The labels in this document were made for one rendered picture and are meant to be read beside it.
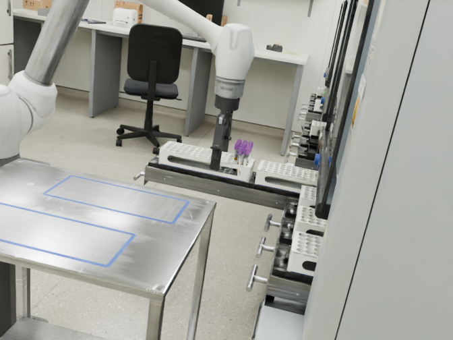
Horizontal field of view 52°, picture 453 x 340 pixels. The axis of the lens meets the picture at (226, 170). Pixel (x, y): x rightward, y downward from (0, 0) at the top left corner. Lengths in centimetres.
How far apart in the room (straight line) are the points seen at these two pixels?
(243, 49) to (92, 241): 69
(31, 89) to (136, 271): 96
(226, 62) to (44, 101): 70
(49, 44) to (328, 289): 123
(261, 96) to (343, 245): 424
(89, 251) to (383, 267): 57
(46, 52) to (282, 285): 112
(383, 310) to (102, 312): 149
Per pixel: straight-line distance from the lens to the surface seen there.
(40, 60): 174
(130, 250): 102
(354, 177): 80
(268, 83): 499
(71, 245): 104
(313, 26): 491
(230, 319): 221
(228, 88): 140
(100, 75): 495
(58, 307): 222
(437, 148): 80
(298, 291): 104
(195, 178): 147
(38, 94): 176
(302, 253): 102
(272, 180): 153
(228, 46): 138
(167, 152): 149
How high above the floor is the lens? 135
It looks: 20 degrees down
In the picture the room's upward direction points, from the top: 9 degrees clockwise
